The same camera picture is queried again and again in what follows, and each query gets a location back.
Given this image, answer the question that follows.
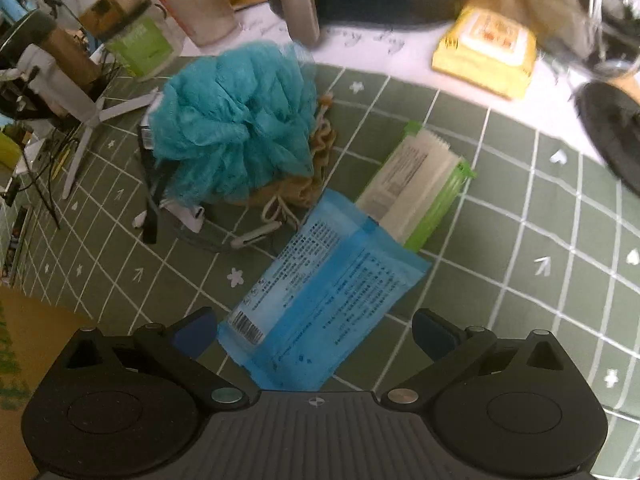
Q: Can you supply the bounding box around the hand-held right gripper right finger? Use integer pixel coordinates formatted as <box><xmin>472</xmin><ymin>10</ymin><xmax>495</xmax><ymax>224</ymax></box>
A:
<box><xmin>381</xmin><ymin>308</ymin><xmax>586</xmax><ymax>408</ymax></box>

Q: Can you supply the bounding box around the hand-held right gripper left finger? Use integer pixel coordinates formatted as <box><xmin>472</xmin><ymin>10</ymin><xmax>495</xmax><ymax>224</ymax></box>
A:
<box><xmin>54</xmin><ymin>306</ymin><xmax>251</xmax><ymax>408</ymax></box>

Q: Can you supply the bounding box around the blue wet wipes packet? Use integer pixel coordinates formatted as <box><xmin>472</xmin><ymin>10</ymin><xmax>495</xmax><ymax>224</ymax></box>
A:
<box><xmin>217</xmin><ymin>189</ymin><xmax>433</xmax><ymax>392</ymax></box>

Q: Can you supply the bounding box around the black lanyard with white clips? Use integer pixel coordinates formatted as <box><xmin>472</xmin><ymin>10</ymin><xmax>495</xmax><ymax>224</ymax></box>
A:
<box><xmin>132</xmin><ymin>122</ymin><xmax>281</xmax><ymax>253</ymax></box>

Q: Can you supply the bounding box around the green and white packet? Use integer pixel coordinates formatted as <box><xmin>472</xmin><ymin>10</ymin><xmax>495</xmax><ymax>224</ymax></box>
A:
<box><xmin>355</xmin><ymin>121</ymin><xmax>477</xmax><ymax>253</ymax></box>

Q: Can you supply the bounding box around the teal mesh bath loofah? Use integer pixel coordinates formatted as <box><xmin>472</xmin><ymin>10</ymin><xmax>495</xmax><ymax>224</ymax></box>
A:
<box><xmin>150</xmin><ymin>40</ymin><xmax>318</xmax><ymax>206</ymax></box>

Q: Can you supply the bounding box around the green checked tablecloth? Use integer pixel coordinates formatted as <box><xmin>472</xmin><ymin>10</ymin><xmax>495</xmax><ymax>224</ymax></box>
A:
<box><xmin>10</xmin><ymin>57</ymin><xmax>640</xmax><ymax>478</ymax></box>

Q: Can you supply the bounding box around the white tripod stand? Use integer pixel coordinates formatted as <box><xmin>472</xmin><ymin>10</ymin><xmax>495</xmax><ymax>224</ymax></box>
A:
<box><xmin>17</xmin><ymin>42</ymin><xmax>161</xmax><ymax>200</ymax></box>

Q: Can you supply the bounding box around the black round kettle base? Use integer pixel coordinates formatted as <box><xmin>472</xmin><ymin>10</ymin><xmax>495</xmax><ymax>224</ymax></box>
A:
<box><xmin>575</xmin><ymin>80</ymin><xmax>640</xmax><ymax>191</ymax></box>

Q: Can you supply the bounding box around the white sheet with writing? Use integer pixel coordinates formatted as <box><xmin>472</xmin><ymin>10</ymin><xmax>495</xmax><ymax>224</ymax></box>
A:
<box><xmin>175</xmin><ymin>0</ymin><xmax>616</xmax><ymax>166</ymax></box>

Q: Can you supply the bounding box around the yellow wipes packet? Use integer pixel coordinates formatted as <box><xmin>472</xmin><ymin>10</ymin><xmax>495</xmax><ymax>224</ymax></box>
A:
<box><xmin>431</xmin><ymin>6</ymin><xmax>538</xmax><ymax>101</ymax></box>

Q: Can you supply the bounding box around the green label jar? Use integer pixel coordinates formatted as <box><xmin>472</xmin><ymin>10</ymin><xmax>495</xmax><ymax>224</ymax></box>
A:
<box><xmin>102</xmin><ymin>2</ymin><xmax>186</xmax><ymax>81</ymax></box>

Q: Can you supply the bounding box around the beige tumbler with grey lid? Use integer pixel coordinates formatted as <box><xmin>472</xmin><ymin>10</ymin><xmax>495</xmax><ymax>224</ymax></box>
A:
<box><xmin>137</xmin><ymin>0</ymin><xmax>241</xmax><ymax>47</ymax></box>

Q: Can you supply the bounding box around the glass bowl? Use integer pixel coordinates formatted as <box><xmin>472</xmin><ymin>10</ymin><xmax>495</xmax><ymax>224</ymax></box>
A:
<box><xmin>505</xmin><ymin>0</ymin><xmax>640</xmax><ymax>78</ymax></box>

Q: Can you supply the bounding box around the brown drawstring pouch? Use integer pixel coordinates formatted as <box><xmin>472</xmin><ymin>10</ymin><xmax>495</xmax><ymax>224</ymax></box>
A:
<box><xmin>248</xmin><ymin>91</ymin><xmax>338</xmax><ymax>228</ymax></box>

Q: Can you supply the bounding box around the black cable tangle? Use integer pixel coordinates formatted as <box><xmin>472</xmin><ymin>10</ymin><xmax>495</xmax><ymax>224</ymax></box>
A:
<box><xmin>20</xmin><ymin>125</ymin><xmax>81</xmax><ymax>231</ymax></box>

